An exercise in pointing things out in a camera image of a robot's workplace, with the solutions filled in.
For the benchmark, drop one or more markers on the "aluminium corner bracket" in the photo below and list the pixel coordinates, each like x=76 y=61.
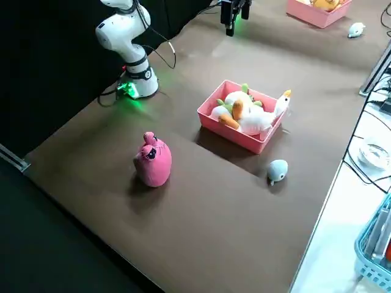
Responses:
x=18 y=161

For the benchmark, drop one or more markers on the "yellow plush dinosaur doll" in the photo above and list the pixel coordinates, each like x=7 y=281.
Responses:
x=325 y=4

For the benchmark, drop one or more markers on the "clear round plate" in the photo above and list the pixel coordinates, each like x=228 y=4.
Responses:
x=372 y=155

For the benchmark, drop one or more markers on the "small blue-grey plush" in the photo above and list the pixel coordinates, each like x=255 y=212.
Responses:
x=277 y=169
x=356 y=30

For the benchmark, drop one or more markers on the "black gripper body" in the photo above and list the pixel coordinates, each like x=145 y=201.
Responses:
x=238 y=2

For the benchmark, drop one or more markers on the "pink plush doll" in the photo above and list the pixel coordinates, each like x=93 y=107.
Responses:
x=155 y=168

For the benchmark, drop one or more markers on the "white plush doll green leaves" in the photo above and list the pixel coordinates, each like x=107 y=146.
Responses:
x=233 y=97

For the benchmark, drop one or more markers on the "aluminium frame post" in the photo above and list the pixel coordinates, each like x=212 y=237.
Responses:
x=375 y=70

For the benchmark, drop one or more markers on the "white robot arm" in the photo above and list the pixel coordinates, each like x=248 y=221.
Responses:
x=122 y=30

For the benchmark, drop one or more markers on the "black flat electronics box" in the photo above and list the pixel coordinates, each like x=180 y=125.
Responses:
x=385 y=107

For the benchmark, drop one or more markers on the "pink plastic box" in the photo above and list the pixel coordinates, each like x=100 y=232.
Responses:
x=320 y=18
x=232 y=137

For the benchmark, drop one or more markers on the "light blue plastic basket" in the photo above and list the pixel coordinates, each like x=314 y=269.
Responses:
x=363 y=259

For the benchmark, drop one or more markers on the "white goose plush doll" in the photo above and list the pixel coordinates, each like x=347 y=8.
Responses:
x=256 y=120

